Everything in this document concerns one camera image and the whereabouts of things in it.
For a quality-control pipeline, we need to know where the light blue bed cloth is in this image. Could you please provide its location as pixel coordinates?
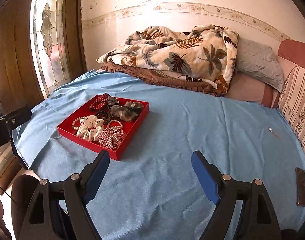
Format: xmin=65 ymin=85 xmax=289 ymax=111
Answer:
xmin=13 ymin=71 xmax=305 ymax=239

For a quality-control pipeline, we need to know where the pink headboard cushion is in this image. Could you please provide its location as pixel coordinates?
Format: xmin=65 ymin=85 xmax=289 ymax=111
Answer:
xmin=277 ymin=40 xmax=305 ymax=68

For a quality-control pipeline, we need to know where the red plaid scrunchie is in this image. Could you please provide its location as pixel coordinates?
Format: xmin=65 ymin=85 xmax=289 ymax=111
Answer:
xmin=97 ymin=128 xmax=126 ymax=151

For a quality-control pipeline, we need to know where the small silver hair pin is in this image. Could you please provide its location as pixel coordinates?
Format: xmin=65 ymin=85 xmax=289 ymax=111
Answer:
xmin=268 ymin=127 xmax=281 ymax=141

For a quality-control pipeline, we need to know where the brown beaded bracelet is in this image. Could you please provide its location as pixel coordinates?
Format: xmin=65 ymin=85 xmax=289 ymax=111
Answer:
xmin=96 ymin=109 xmax=113 ymax=126

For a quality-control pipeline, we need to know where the brown ruffled blanket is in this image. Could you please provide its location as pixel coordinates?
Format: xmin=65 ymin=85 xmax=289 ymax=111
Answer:
xmin=101 ymin=62 xmax=229 ymax=96

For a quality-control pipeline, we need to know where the smartphone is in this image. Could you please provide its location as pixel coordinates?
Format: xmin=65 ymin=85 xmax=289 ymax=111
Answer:
xmin=295 ymin=167 xmax=305 ymax=207

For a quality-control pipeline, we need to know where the rhinestone hair clip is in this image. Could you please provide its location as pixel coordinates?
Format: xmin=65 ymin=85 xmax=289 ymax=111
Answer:
xmin=107 ymin=96 xmax=119 ymax=109

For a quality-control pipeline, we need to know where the stained glass window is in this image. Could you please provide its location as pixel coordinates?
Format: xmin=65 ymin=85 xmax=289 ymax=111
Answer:
xmin=30 ymin=0 xmax=71 ymax=99

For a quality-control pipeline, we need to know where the leaf print blanket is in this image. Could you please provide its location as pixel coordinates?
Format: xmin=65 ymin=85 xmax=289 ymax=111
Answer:
xmin=97 ymin=24 xmax=239 ymax=94

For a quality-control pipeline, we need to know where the white dotted scrunchie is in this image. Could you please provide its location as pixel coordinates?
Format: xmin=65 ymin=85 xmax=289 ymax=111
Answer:
xmin=74 ymin=115 xmax=104 ymax=142

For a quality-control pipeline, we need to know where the striped floral cushion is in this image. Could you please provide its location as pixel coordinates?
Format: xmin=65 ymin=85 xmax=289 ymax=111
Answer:
xmin=278 ymin=67 xmax=305 ymax=154

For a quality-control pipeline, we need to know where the red patterned scrunchie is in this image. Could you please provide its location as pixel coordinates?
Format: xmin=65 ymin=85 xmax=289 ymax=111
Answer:
xmin=89 ymin=93 xmax=110 ymax=111

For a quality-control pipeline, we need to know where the grey pillow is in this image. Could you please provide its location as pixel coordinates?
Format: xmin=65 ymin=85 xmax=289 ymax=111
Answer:
xmin=236 ymin=38 xmax=284 ymax=93

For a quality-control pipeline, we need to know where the grey brown scrunchie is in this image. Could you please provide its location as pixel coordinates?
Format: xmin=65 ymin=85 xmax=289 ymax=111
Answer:
xmin=110 ymin=101 xmax=144 ymax=122

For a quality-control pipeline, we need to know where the brown wooden door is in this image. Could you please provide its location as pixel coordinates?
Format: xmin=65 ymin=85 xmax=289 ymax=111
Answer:
xmin=0 ymin=0 xmax=44 ymax=113

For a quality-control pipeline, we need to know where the white pearl bracelet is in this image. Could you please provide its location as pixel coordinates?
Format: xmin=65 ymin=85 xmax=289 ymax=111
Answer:
xmin=71 ymin=116 xmax=86 ymax=131

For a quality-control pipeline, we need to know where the red jewelry tray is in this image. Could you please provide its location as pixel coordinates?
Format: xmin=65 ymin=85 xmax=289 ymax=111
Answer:
xmin=57 ymin=95 xmax=149 ymax=161

